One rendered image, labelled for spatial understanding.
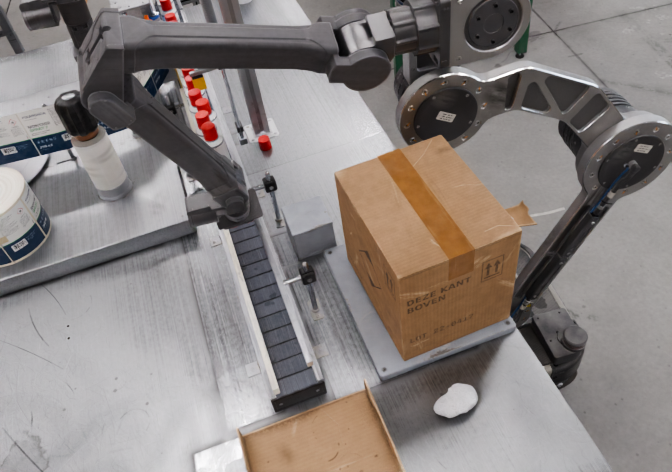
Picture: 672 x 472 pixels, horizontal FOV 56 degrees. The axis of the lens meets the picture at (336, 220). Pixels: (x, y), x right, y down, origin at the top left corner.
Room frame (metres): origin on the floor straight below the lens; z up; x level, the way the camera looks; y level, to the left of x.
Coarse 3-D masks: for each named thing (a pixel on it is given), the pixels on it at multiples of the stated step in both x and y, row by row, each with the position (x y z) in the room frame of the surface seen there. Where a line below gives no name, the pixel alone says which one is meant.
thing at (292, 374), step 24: (240, 240) 1.01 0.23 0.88; (240, 264) 0.94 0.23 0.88; (264, 264) 0.93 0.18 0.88; (264, 288) 0.86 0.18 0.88; (264, 312) 0.80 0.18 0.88; (264, 336) 0.74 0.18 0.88; (288, 336) 0.73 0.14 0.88; (288, 360) 0.67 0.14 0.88; (288, 384) 0.62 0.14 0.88; (312, 384) 0.61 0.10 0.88
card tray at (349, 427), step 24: (312, 408) 0.58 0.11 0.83; (336, 408) 0.58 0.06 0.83; (360, 408) 0.57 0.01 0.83; (264, 432) 0.55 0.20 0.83; (288, 432) 0.54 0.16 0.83; (312, 432) 0.54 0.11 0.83; (336, 432) 0.53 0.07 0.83; (360, 432) 0.52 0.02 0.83; (384, 432) 0.51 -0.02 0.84; (264, 456) 0.50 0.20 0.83; (288, 456) 0.50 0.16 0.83; (312, 456) 0.49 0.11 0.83; (336, 456) 0.48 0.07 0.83; (360, 456) 0.47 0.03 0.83; (384, 456) 0.47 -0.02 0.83
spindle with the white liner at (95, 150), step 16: (64, 96) 1.27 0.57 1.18; (64, 112) 1.24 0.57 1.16; (80, 112) 1.24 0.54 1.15; (80, 128) 1.23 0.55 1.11; (96, 128) 1.26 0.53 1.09; (80, 144) 1.24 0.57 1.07; (96, 144) 1.24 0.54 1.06; (96, 160) 1.23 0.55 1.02; (112, 160) 1.25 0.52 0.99; (96, 176) 1.23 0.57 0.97; (112, 176) 1.24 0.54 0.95; (112, 192) 1.23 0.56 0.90
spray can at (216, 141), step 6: (204, 126) 1.20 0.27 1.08; (210, 126) 1.20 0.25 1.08; (204, 132) 1.19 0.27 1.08; (210, 132) 1.18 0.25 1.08; (216, 132) 1.20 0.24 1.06; (204, 138) 1.19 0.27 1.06; (210, 138) 1.18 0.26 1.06; (216, 138) 1.19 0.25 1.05; (222, 138) 1.20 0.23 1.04; (210, 144) 1.18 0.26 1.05; (216, 144) 1.18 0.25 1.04; (222, 144) 1.19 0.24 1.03; (216, 150) 1.18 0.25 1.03; (222, 150) 1.18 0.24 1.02; (228, 156) 1.20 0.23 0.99
